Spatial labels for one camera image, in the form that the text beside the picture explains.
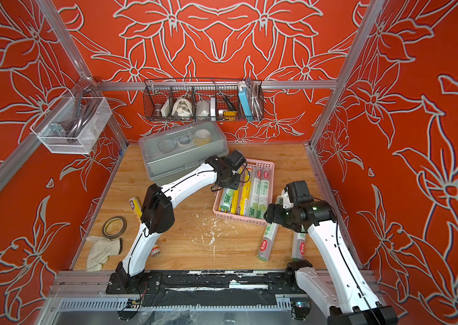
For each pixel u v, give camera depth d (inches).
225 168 26.2
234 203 35.9
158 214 22.7
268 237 31.4
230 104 37.5
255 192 36.9
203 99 37.6
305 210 19.7
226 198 32.8
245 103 33.8
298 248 30.6
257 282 29.3
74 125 30.6
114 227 34.6
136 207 35.4
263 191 37.0
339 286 16.2
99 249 31.8
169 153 34.9
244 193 37.3
